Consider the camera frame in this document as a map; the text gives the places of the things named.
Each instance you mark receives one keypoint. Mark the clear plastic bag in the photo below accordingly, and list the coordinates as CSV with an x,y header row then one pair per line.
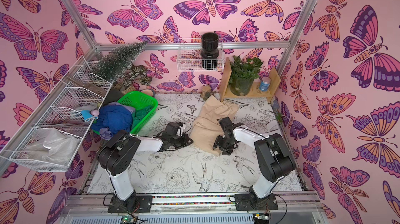
x,y
52,146

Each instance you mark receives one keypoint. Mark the small white wire basket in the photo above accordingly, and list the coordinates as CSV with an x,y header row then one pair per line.
x,y
189,56

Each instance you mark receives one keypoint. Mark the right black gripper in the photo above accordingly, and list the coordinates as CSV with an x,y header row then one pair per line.
x,y
224,141

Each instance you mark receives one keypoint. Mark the pink bowl with grey rim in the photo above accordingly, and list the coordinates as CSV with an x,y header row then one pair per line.
x,y
148,92

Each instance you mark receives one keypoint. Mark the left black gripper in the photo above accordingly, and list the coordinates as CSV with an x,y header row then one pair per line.
x,y
186,141

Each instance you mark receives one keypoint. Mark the striped leaf plant in basket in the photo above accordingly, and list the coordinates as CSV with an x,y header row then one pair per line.
x,y
133,79

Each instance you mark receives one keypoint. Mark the green potted plant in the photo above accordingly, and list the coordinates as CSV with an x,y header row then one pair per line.
x,y
244,71

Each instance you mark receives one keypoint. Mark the lilac t-shirt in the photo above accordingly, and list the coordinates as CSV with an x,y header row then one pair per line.
x,y
105,133

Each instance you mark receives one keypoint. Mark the white wire wall shelf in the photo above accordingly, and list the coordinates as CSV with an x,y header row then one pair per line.
x,y
79,87

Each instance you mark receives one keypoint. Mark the blue t-shirt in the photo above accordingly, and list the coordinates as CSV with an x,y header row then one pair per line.
x,y
114,118

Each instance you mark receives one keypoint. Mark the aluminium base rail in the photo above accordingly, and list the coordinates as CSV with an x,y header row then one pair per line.
x,y
300,207

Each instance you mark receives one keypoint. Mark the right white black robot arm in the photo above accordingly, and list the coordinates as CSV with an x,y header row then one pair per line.
x,y
274,160

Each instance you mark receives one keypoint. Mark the beige t-shirt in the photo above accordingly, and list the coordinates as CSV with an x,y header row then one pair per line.
x,y
206,127

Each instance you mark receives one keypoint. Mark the frosted miniature christmas tree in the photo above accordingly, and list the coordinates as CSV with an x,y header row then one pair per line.
x,y
117,61

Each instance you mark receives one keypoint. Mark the black ribbed vase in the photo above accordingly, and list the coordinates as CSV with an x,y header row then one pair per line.
x,y
209,51

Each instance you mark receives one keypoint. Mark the green plastic laundry basket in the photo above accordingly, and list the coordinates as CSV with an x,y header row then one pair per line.
x,y
138,100

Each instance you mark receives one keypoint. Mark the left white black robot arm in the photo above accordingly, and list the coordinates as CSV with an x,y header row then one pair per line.
x,y
117,154

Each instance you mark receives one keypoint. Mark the blue and pink toy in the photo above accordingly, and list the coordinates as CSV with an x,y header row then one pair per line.
x,y
88,112

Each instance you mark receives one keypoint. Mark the blue tin can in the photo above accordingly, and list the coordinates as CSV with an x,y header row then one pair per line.
x,y
265,84

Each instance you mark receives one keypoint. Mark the dark green t-shirt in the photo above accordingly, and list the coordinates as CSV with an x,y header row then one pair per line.
x,y
140,116

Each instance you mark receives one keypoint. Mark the small tree stump ornament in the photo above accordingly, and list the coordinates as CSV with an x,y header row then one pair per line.
x,y
206,92

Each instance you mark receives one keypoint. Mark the wooden corner shelf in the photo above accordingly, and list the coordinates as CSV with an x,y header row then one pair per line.
x,y
255,92

